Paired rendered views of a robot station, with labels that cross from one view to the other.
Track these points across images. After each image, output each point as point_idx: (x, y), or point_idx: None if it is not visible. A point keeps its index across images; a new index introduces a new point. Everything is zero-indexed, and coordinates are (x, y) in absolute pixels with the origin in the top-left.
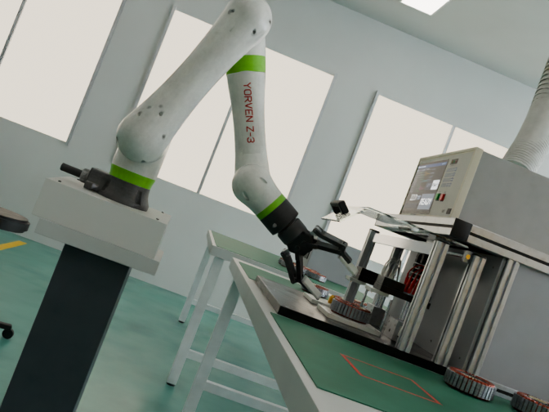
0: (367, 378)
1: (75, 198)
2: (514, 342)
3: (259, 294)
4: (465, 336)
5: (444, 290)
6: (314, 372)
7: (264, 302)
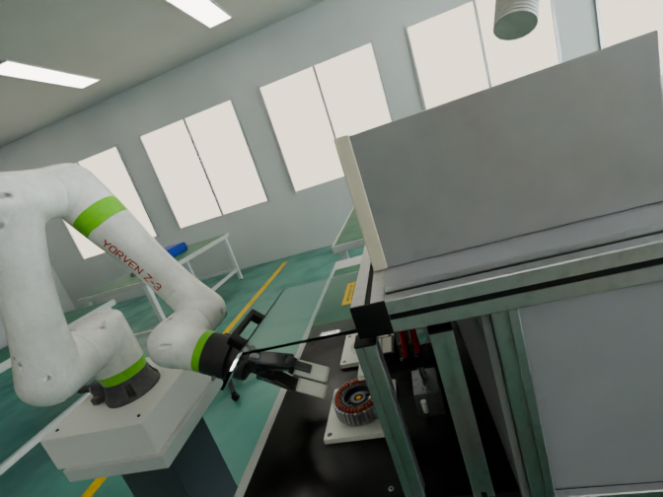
0: None
1: (68, 443)
2: (593, 421)
3: (278, 409)
4: (501, 425)
5: None
6: None
7: (260, 453)
